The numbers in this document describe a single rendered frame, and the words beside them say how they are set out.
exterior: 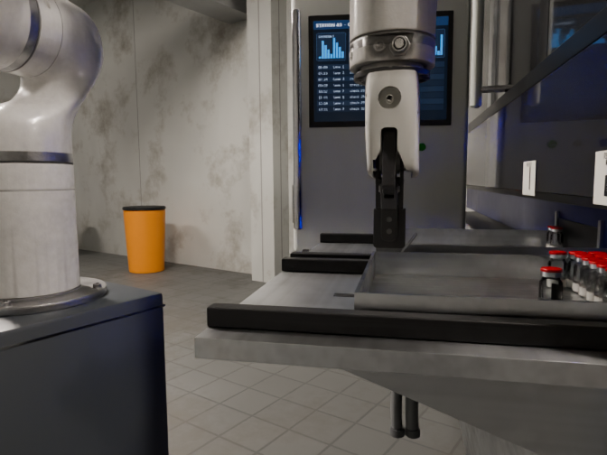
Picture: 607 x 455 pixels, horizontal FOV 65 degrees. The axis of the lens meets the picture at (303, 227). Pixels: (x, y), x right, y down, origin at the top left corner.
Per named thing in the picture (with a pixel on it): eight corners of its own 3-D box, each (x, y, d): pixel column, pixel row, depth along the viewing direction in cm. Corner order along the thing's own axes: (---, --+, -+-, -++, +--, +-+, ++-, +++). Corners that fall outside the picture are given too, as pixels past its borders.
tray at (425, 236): (552, 246, 96) (553, 229, 96) (605, 272, 71) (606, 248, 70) (383, 244, 103) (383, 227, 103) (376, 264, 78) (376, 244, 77)
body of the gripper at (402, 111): (433, 50, 42) (430, 178, 43) (427, 74, 52) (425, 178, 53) (348, 54, 43) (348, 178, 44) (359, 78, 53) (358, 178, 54)
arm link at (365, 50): (438, 26, 42) (437, 60, 42) (433, 51, 50) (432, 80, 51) (344, 32, 44) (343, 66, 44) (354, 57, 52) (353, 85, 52)
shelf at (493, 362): (545, 253, 101) (546, 244, 101) (834, 406, 33) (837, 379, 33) (323, 248, 111) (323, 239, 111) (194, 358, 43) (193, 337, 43)
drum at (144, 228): (176, 269, 547) (174, 206, 540) (142, 275, 510) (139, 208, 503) (151, 264, 575) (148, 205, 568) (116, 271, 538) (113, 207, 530)
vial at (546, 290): (557, 309, 50) (559, 269, 50) (564, 315, 48) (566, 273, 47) (535, 308, 50) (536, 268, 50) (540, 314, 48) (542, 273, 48)
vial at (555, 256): (563, 285, 61) (564, 250, 61) (568, 289, 59) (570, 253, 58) (544, 284, 61) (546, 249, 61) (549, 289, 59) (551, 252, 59)
